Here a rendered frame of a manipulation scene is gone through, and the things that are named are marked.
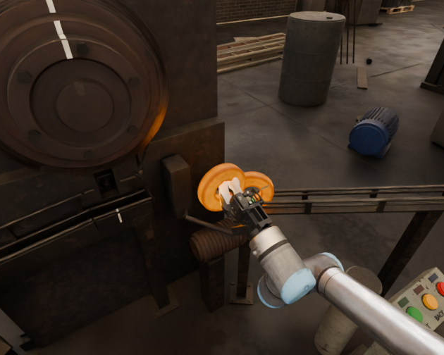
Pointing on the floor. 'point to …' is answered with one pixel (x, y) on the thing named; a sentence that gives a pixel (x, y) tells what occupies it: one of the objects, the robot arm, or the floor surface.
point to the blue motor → (374, 132)
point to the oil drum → (309, 57)
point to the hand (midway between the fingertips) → (223, 182)
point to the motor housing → (213, 260)
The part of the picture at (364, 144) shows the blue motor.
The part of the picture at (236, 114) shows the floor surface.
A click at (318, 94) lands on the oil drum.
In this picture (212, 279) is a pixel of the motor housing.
